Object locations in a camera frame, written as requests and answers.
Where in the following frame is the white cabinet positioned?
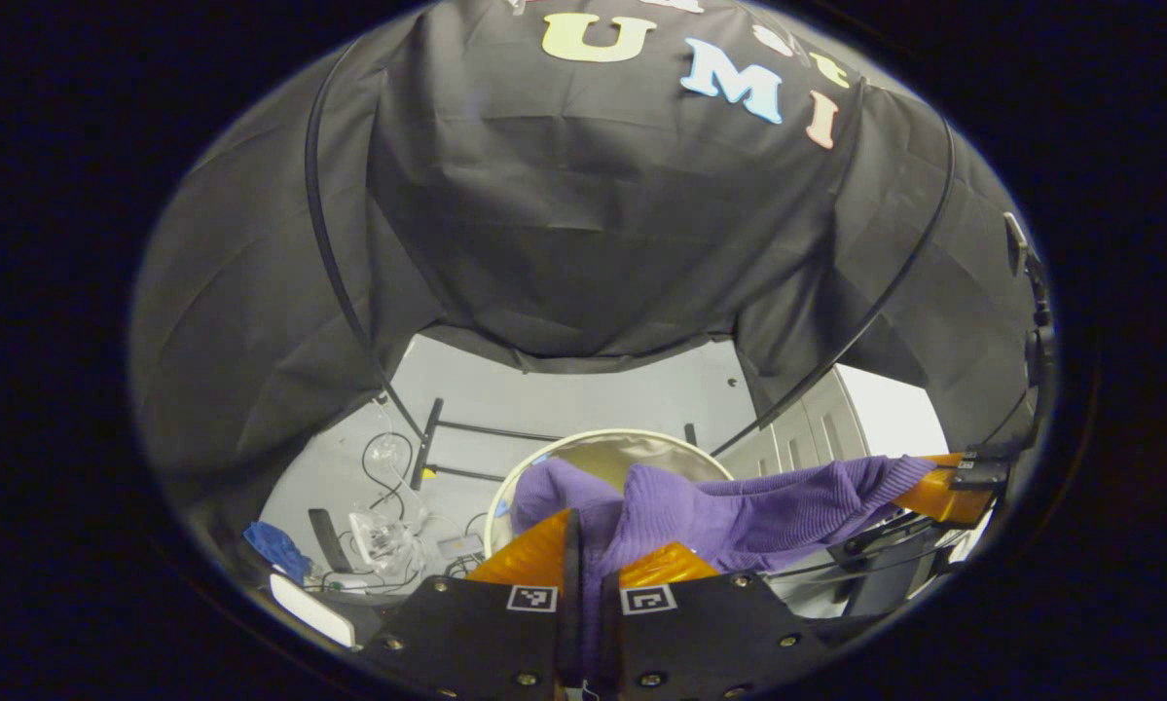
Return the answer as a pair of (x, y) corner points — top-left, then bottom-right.
(714, 365), (950, 480)

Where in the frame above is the black flat bar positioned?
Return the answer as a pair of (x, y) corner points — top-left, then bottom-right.
(309, 508), (352, 575)

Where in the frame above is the black floor cable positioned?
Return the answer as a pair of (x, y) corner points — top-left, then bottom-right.
(361, 431), (419, 512)

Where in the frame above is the clear plastic bag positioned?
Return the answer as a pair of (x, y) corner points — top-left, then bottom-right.
(349, 506), (421, 577)

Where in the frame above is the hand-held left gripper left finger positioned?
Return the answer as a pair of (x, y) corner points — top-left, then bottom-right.
(361, 508), (584, 701)

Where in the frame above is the black clothes rack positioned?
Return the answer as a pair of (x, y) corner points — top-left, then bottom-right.
(304, 39), (957, 485)

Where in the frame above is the beige round laundry hamper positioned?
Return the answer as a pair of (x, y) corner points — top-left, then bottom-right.
(483, 428), (736, 561)

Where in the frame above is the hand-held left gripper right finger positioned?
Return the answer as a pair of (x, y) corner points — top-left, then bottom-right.
(598, 540), (837, 701)

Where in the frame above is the black backdrop cloth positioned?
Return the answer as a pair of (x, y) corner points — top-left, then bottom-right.
(130, 0), (1043, 512)

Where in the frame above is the blue cloth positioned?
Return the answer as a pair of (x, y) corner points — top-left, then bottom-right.
(244, 522), (312, 583)

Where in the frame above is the white flat device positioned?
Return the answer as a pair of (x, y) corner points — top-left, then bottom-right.
(270, 574), (356, 649)

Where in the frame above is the purple knit garment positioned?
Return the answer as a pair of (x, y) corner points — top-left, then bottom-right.
(510, 455), (937, 683)

